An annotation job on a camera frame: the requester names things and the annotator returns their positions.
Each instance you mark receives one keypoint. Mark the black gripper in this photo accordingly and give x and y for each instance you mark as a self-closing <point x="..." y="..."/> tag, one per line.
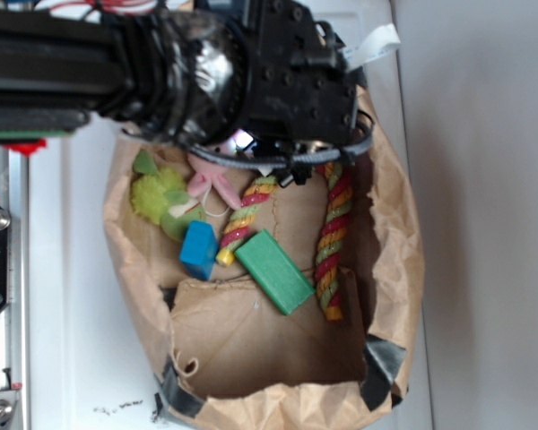
<point x="298" y="86"/>

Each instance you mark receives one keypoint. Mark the pink plush bunny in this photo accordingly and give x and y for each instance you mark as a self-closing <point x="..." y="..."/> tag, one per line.
<point x="208" y="175"/>

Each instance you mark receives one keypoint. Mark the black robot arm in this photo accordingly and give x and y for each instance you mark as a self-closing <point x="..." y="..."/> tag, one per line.
<point x="185" y="77"/>

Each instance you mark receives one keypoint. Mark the green rectangular block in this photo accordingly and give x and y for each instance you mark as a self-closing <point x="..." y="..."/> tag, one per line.
<point x="275" y="272"/>

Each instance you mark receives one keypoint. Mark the green plush toy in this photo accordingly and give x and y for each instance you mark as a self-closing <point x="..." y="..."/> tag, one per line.
<point x="159" y="194"/>

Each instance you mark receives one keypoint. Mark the blue wooden block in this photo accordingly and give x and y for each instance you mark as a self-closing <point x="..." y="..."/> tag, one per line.
<point x="199" y="250"/>

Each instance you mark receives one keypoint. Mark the brown paper bag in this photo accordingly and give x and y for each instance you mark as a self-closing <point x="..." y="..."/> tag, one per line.
<point x="226" y="358"/>

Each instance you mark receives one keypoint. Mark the white plastic tray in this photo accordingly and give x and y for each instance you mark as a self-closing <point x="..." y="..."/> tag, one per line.
<point x="87" y="365"/>

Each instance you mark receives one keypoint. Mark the multicolour twisted rope toy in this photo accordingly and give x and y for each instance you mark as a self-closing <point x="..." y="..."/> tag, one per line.
<point x="332" y="234"/>

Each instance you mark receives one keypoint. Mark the aluminium frame rail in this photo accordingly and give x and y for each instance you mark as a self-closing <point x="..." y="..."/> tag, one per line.
<point x="14" y="355"/>

